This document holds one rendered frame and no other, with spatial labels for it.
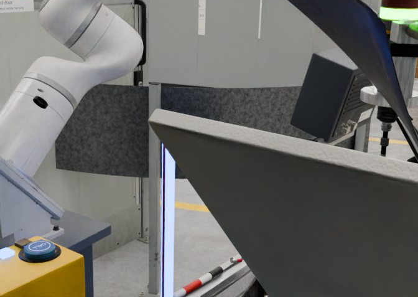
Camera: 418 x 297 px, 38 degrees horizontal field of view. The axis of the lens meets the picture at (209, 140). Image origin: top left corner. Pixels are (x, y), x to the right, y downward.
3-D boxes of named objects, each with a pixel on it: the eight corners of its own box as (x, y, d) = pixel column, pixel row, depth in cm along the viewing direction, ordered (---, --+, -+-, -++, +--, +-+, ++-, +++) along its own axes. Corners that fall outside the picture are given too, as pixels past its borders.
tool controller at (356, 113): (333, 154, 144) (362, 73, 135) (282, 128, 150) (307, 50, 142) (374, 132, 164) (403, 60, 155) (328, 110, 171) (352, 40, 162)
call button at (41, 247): (37, 266, 78) (37, 254, 78) (18, 257, 80) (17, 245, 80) (61, 255, 81) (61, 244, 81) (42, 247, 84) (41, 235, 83)
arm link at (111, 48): (14, 85, 126) (71, 0, 135) (88, 134, 132) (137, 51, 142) (30, 71, 115) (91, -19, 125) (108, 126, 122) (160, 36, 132)
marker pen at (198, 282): (176, 295, 109) (223, 267, 119) (170, 292, 110) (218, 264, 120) (176, 302, 109) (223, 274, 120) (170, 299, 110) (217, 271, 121)
